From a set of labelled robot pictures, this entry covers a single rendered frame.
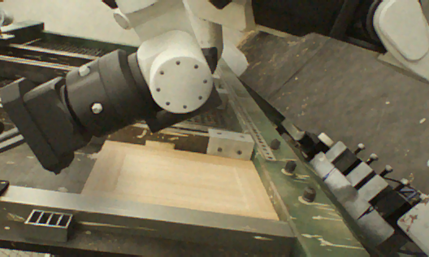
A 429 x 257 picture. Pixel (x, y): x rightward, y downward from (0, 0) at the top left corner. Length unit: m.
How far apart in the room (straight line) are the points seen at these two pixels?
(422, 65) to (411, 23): 0.10
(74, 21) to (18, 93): 6.04
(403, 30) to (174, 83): 0.60
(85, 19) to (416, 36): 5.83
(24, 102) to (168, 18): 0.19
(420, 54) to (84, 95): 0.70
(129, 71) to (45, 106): 0.11
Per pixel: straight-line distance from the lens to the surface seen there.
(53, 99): 0.43
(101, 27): 6.35
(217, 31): 1.06
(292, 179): 0.89
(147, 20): 0.44
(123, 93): 0.39
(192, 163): 0.92
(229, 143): 0.98
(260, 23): 0.76
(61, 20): 6.54
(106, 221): 0.66
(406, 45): 0.88
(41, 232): 0.65
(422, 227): 0.54
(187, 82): 0.36
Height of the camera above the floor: 1.33
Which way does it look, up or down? 14 degrees down
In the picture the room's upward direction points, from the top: 53 degrees counter-clockwise
